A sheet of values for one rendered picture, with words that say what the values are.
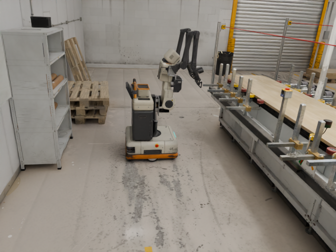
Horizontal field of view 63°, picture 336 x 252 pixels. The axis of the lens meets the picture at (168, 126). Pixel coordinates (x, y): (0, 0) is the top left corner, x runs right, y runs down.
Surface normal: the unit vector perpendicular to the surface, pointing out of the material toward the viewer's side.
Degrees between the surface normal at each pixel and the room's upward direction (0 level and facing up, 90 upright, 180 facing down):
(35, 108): 90
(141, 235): 0
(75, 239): 0
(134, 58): 90
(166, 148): 90
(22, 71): 90
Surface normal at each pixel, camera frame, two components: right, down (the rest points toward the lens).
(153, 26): 0.15, 0.39
